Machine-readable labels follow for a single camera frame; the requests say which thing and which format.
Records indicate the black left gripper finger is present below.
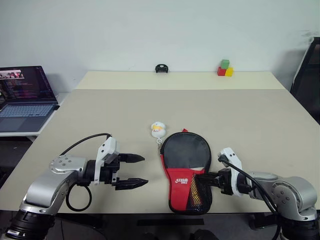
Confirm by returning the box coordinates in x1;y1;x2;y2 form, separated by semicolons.
115;177;149;192
119;153;146;165

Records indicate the black office chair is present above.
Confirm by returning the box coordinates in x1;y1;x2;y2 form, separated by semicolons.
291;37;320;126

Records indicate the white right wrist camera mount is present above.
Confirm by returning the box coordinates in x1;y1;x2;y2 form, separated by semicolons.
217;147;248;197

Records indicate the dark open laptop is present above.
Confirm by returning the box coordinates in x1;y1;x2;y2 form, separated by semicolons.
0;65;61;133

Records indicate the black table leg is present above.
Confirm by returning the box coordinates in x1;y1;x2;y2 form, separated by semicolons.
249;213;276;231

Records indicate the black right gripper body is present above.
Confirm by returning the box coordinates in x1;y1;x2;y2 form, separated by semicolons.
216;168;235;196

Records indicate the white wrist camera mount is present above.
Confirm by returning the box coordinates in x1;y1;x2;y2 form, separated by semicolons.
94;136;120;186
217;147;248;197

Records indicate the small black clamp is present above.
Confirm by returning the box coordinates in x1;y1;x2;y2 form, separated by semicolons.
154;64;170;74

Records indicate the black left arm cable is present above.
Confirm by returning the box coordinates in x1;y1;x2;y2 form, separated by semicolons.
59;133;113;212

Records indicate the red black paddle case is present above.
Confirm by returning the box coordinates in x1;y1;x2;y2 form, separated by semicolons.
159;128;213;215

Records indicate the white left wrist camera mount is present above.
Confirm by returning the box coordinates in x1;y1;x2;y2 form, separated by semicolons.
94;136;120;186

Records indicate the dark rounded shape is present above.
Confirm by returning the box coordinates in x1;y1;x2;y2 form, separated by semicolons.
191;229;218;240

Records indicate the white plush keychain charm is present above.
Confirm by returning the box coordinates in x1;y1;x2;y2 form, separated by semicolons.
150;121;166;151

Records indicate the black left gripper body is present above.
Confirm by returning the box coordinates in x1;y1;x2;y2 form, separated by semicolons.
99;152;121;187

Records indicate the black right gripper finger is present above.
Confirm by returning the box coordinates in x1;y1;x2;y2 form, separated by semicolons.
198;178;221;187
196;172;220;181

